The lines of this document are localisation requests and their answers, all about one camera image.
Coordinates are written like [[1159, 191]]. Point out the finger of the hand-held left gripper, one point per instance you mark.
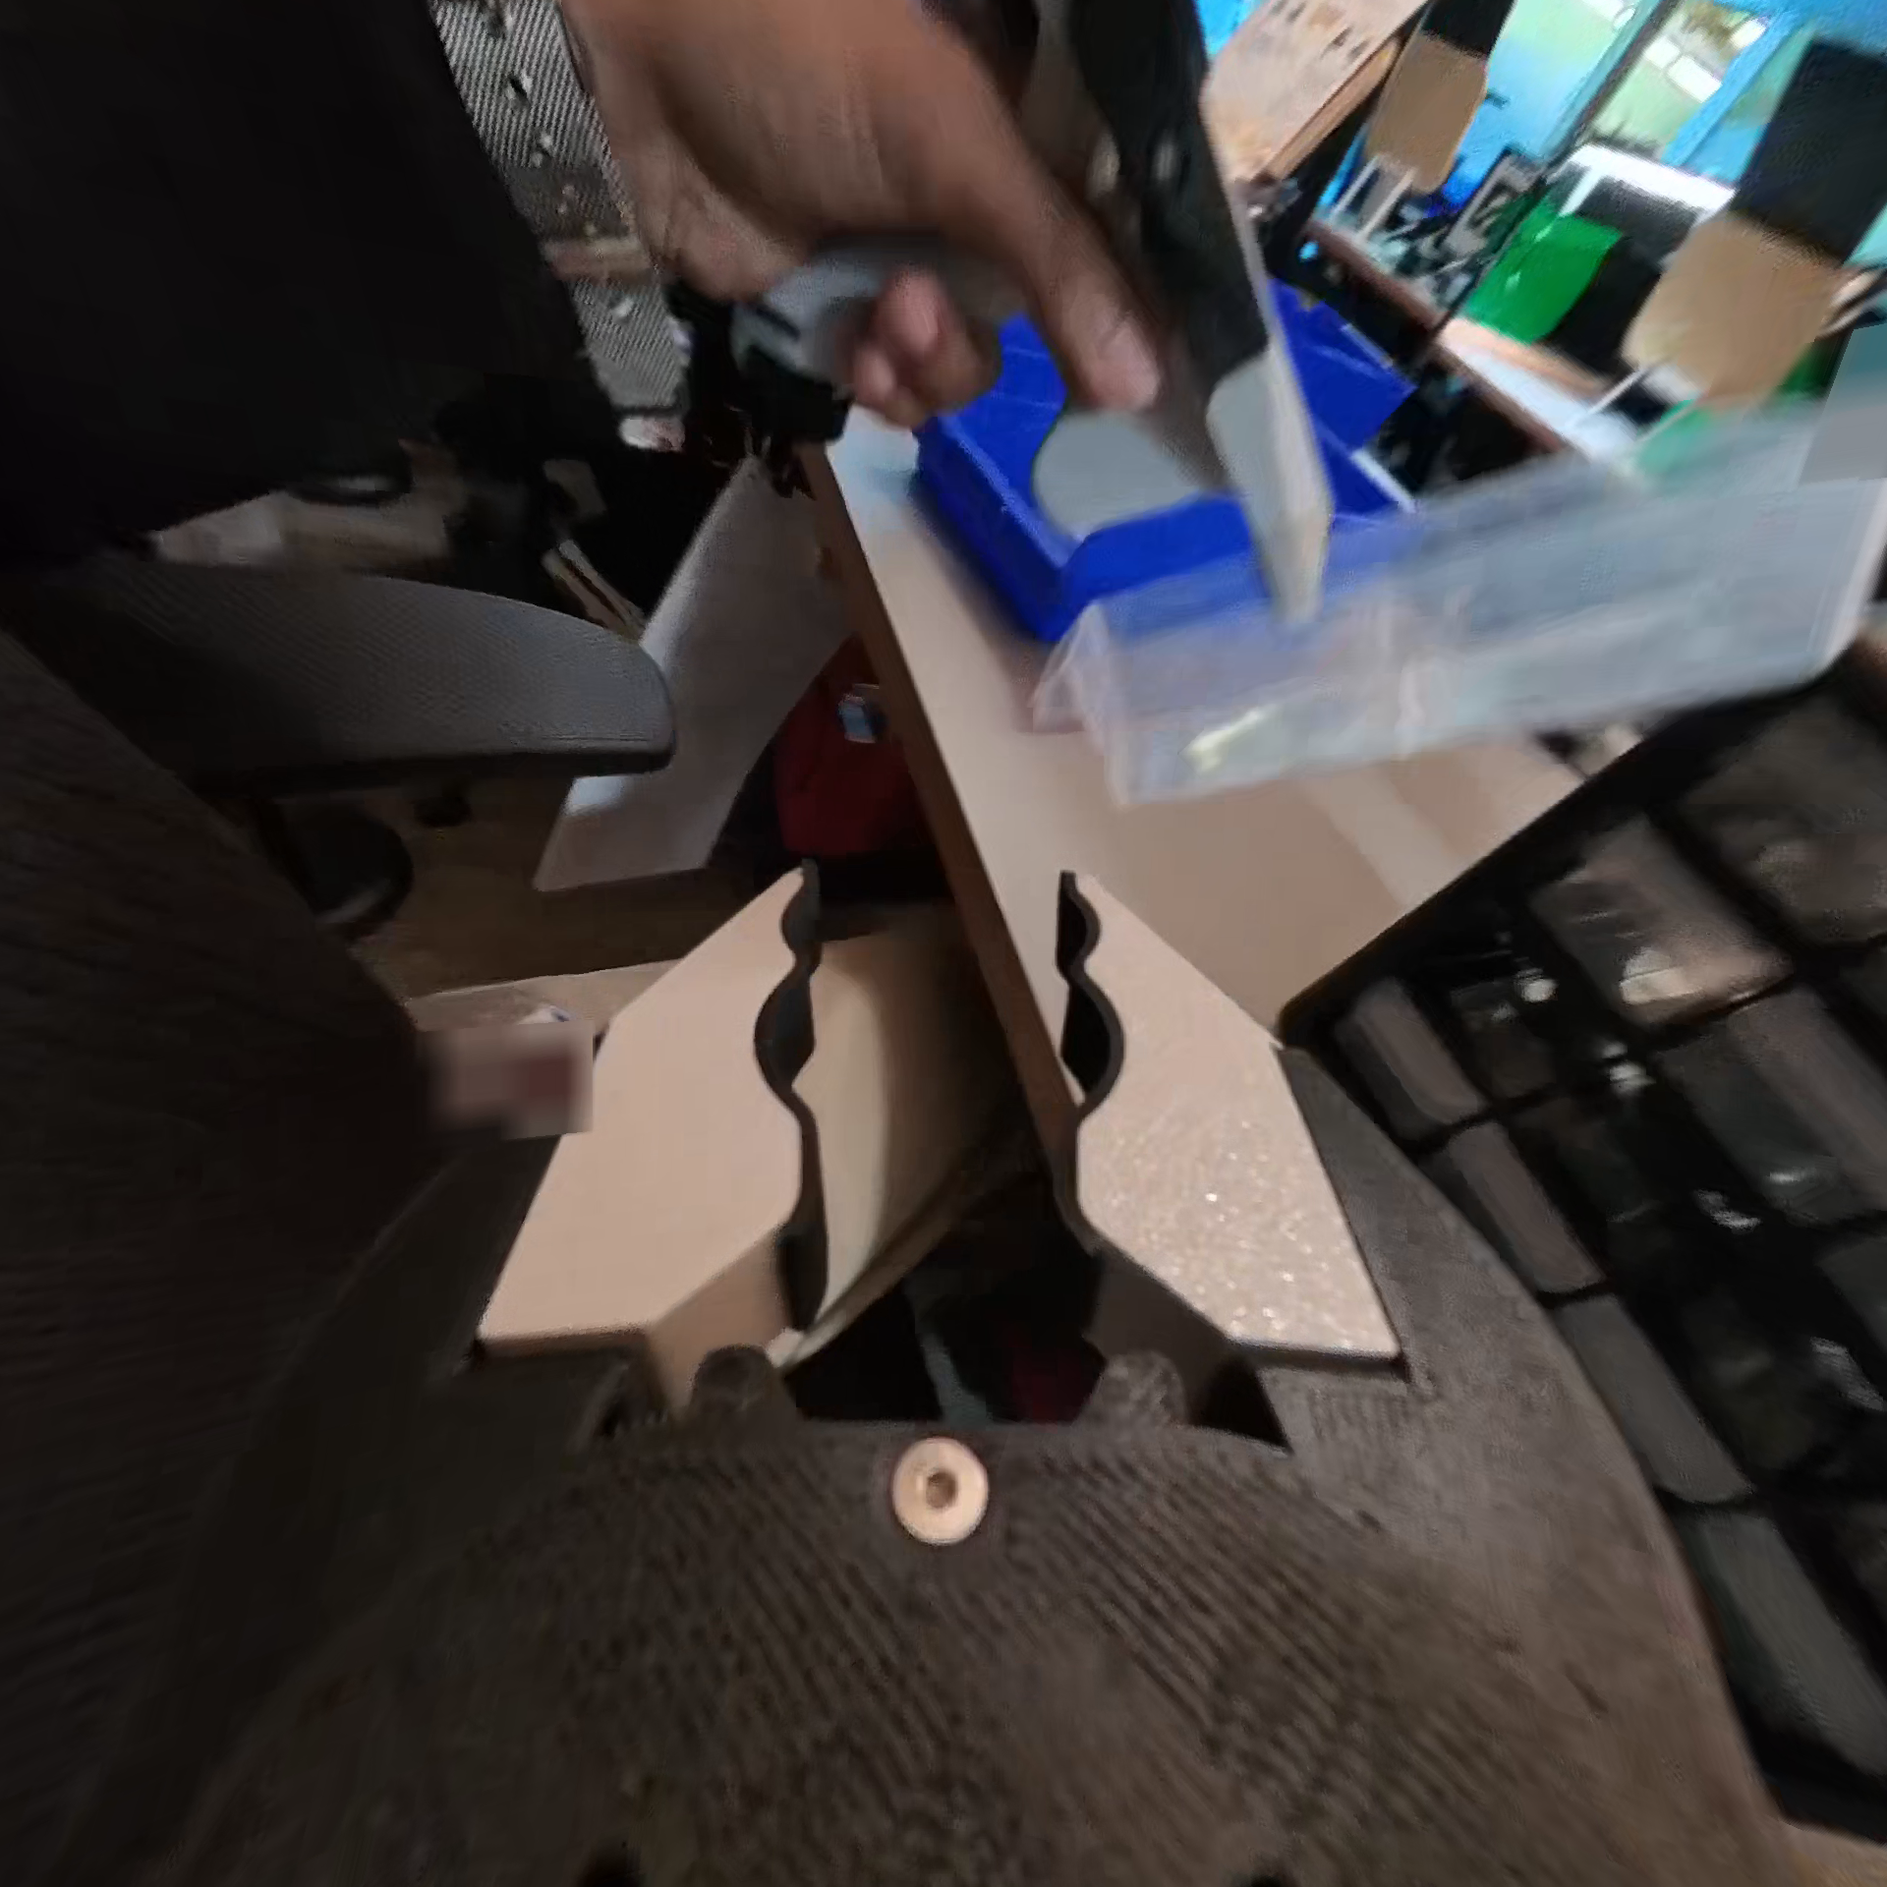
[[1278, 472]]

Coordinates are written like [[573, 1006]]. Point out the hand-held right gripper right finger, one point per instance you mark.
[[1223, 1181]]

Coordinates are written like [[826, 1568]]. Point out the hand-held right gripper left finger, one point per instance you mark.
[[662, 1181]]

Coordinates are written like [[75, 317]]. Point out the blue plastic bin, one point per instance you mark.
[[1002, 472]]

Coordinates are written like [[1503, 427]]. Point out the clear plastic drawer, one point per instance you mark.
[[1549, 619]]

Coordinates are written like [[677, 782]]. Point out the black drawer cabinet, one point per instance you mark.
[[1473, 915]]

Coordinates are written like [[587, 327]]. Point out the person's left hand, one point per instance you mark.
[[824, 118]]

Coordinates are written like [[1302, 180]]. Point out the long wooden table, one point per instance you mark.
[[1503, 369]]

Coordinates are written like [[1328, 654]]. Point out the brown cardboard sign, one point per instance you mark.
[[1740, 310], [1430, 105]]

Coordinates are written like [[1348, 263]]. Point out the green plastic bin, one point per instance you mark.
[[1541, 272]]

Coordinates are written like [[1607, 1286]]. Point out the red fabric bag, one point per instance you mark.
[[840, 782]]

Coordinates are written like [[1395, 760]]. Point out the set of clear cabinet drawers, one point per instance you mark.
[[1665, 915]]

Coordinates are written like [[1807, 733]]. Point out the black office chair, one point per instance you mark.
[[368, 663]]

